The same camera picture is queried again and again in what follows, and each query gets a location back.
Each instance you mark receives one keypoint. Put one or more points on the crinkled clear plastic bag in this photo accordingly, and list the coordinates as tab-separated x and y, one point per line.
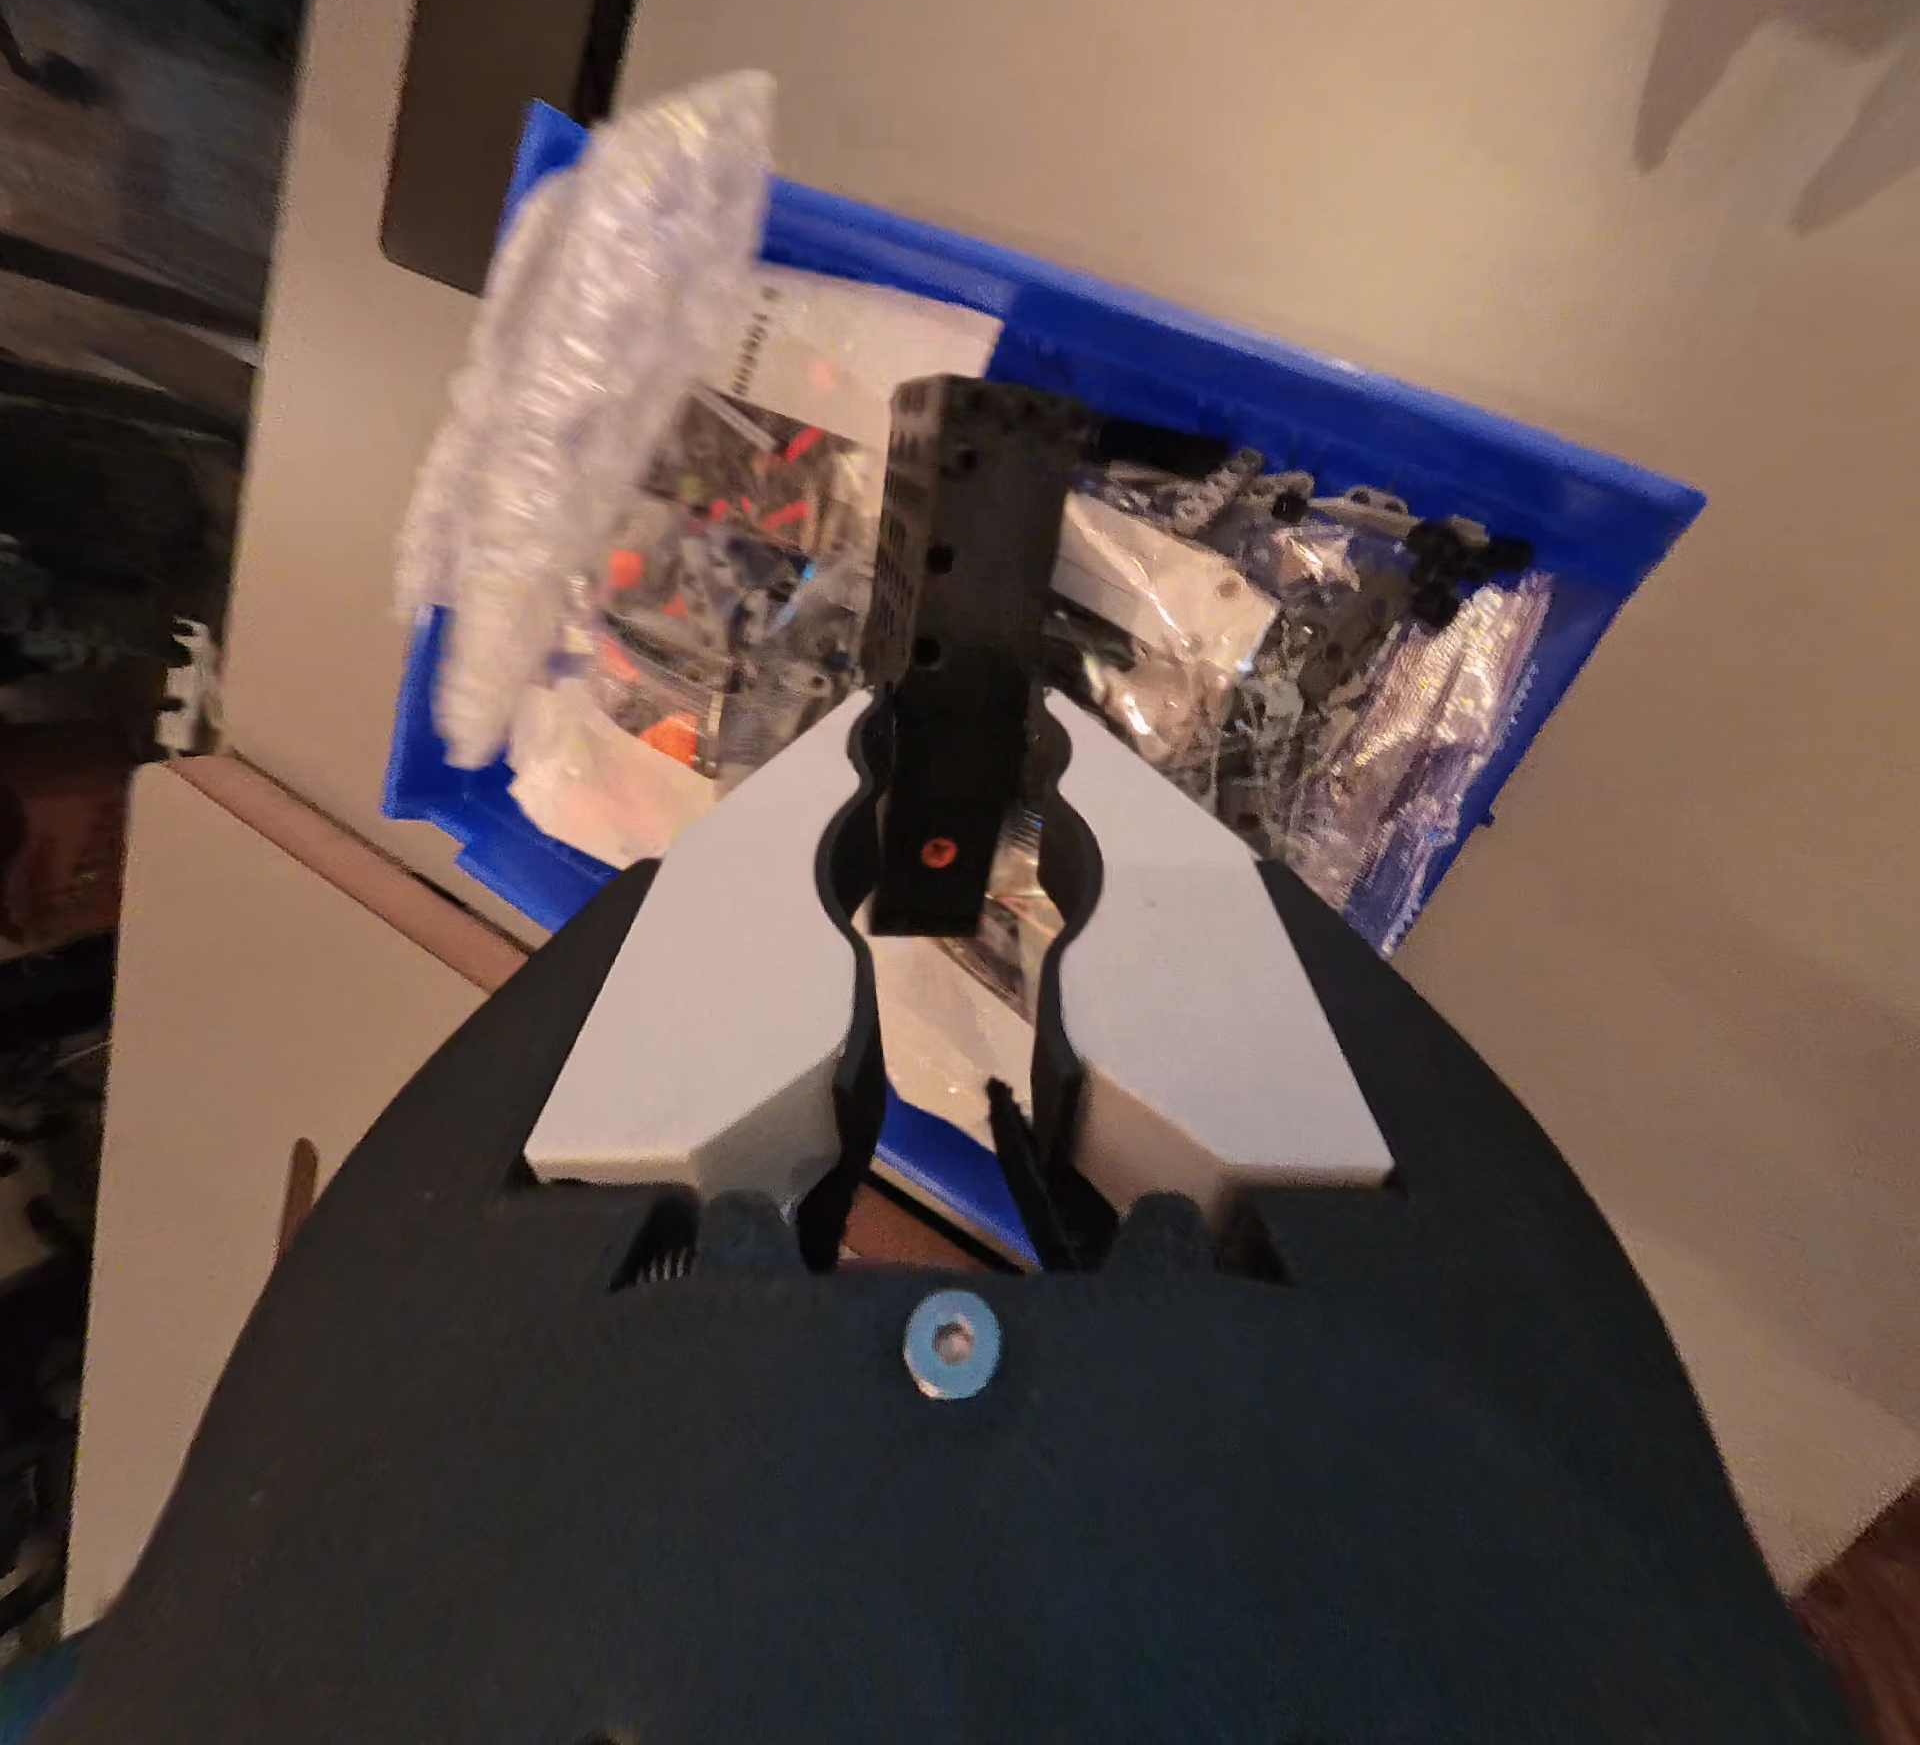
1427	756

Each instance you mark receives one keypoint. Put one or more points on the bubble wrap bag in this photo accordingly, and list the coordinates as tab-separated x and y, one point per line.
602	395

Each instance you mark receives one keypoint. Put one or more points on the black perforated plastic block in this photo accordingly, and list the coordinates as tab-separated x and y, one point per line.
960	604

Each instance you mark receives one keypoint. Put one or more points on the blue plastic bin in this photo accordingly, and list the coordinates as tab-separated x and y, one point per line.
1350	423

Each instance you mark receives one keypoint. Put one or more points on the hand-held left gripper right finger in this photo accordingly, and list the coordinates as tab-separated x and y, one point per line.
1215	1022

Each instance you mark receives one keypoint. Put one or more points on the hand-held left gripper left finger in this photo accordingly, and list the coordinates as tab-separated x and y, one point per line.
706	996

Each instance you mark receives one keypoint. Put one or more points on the clear bag of grey beams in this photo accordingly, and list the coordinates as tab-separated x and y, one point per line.
1244	604

